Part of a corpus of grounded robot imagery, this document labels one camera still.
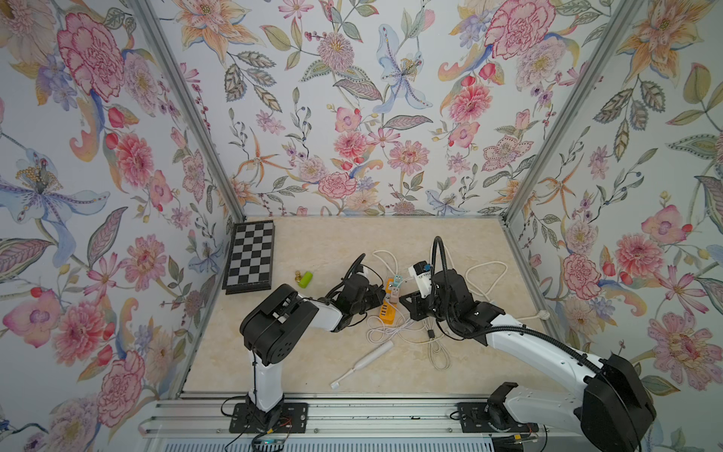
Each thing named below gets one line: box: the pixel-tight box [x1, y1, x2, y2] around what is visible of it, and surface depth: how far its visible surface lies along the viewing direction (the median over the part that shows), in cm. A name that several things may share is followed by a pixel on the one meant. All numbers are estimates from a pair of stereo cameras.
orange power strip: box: [378, 277, 399, 325], surface depth 92 cm
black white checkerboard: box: [222, 219, 275, 295], surface depth 106 cm
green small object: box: [298, 271, 314, 290], surface depth 102 cm
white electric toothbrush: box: [330, 340, 395, 390], surface depth 85 cm
